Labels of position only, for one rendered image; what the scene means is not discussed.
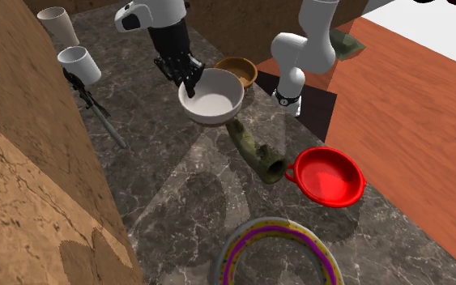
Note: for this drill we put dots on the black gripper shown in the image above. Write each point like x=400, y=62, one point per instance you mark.
x=169, y=37

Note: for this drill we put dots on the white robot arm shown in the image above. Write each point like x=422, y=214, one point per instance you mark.
x=302, y=47

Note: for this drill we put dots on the white bowl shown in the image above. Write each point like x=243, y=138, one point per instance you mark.
x=215, y=103

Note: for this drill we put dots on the brown bowl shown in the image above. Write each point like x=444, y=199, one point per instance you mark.
x=240, y=67

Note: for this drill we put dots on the black and grey tool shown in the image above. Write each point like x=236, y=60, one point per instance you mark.
x=93, y=106

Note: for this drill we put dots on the white cup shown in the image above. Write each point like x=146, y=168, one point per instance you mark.
x=81, y=65

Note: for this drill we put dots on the mossy green hollow log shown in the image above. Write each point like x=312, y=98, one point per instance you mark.
x=253, y=152

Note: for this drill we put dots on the beige cup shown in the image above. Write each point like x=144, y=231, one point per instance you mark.
x=60, y=25

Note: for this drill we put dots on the black robot stand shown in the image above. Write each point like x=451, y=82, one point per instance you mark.
x=316, y=108

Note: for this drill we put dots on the colourful yellow purple plate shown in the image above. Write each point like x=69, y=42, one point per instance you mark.
x=233, y=252

